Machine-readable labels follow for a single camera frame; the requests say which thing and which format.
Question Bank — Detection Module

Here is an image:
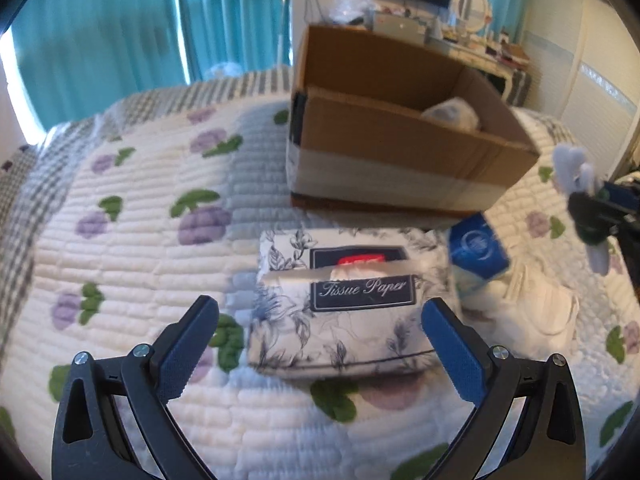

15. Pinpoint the white plush soft item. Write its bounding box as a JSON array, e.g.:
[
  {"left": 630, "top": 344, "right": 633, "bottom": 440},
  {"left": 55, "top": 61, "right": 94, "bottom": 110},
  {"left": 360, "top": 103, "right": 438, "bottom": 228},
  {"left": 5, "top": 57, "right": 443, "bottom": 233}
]
[{"left": 552, "top": 143, "right": 610, "bottom": 276}]

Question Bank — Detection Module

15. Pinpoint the white face mask stack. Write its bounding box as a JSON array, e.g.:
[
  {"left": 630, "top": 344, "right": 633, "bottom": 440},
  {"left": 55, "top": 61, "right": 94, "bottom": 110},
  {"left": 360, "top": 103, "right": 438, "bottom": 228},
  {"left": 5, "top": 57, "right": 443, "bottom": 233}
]
[{"left": 490, "top": 261, "right": 579, "bottom": 346}]

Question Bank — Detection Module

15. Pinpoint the blue Vinda tissue pack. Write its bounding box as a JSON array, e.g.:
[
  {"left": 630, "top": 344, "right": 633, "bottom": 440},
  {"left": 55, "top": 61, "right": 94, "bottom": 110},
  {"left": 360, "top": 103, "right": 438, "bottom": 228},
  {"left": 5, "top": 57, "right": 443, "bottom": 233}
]
[{"left": 448, "top": 212, "right": 510, "bottom": 297}]

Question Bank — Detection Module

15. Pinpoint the floral tissue paper pack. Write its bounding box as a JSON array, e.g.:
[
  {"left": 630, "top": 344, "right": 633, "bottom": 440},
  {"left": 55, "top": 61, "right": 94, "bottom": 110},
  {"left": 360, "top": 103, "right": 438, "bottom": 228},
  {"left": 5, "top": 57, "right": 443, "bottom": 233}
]
[{"left": 247, "top": 228, "right": 460, "bottom": 379}]

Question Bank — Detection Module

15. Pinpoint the plastic wrapped item in box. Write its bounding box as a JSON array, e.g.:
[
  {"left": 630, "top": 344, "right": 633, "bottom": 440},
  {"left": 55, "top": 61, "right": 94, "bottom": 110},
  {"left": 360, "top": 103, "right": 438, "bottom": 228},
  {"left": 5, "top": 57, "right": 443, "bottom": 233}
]
[{"left": 421, "top": 96, "right": 480, "bottom": 132}]

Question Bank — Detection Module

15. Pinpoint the white vanity table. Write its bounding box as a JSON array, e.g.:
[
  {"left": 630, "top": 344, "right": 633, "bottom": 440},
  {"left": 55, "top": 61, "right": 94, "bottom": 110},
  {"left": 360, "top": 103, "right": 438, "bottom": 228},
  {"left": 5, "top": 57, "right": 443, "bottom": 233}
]
[{"left": 425, "top": 37, "right": 532, "bottom": 106}]

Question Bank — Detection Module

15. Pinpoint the white floral quilt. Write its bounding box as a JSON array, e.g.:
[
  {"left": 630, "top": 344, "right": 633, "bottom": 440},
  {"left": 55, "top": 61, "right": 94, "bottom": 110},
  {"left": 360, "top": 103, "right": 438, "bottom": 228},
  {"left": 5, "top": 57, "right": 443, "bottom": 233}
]
[{"left": 1, "top": 95, "right": 639, "bottom": 479}]

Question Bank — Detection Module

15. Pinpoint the white oval vanity mirror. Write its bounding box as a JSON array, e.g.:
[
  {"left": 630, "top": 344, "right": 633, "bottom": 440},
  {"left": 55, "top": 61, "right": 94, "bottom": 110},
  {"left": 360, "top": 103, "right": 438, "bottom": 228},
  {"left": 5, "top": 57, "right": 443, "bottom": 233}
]
[{"left": 451, "top": 0, "right": 492, "bottom": 34}]

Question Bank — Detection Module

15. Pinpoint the brown cardboard box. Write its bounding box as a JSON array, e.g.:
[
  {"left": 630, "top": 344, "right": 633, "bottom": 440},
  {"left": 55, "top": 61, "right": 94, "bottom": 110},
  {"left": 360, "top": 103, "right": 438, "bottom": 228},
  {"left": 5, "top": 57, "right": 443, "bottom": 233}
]
[{"left": 286, "top": 25, "right": 539, "bottom": 218}]

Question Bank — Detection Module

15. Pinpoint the teal curtain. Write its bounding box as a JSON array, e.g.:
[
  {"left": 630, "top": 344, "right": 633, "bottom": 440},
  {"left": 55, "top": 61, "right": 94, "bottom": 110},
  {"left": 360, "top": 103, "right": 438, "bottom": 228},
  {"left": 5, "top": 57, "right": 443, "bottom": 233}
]
[{"left": 10, "top": 0, "right": 291, "bottom": 129}]

